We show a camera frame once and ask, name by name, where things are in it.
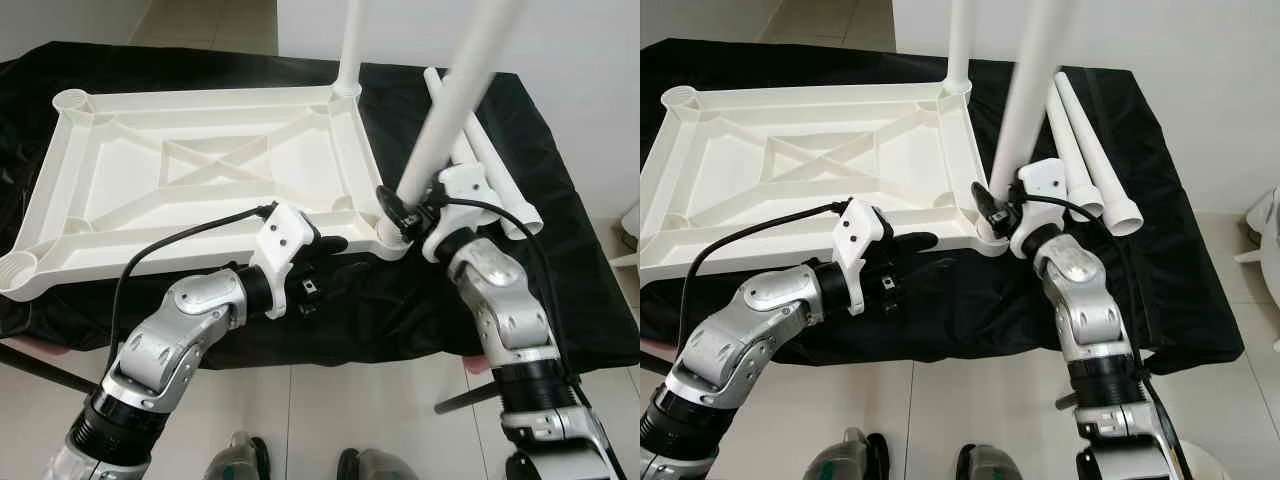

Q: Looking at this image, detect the white plastic chair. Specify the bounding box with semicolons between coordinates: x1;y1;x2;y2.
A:
608;205;641;266
1235;185;1280;351

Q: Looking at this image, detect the white round plate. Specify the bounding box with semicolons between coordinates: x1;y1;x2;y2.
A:
1180;440;1233;480

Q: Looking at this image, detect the white plastic table leg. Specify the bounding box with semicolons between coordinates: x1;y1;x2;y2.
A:
395;0;527;206
335;0;369;98
945;0;976;96
423;68;483;169
1057;70;1144;238
1045;85;1106;221
988;0;1081;201
465;112;545;239

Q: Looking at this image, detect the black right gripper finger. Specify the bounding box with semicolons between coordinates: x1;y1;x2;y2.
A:
970;181;1005;241
375;184;415;241

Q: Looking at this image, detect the grey right robot foot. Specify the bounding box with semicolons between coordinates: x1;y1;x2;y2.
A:
955;445;1041;480
337;448;421;480

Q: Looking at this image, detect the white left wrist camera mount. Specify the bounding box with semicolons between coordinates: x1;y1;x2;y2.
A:
250;200;321;319
832;197;896;316

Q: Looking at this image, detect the grey robot foot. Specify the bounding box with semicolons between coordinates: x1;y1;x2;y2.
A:
337;448;421;480
805;428;889;480
955;445;1041;480
205;432;271;480

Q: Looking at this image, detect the black table cloth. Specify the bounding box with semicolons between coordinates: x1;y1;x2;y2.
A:
640;38;1246;376
0;42;641;369

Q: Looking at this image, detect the white plastic table top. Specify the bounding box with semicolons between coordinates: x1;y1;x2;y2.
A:
640;82;1009;298
0;85;413;303

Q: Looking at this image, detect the grey left robot foot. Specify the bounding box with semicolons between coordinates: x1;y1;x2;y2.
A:
205;432;271;480
805;428;889;480

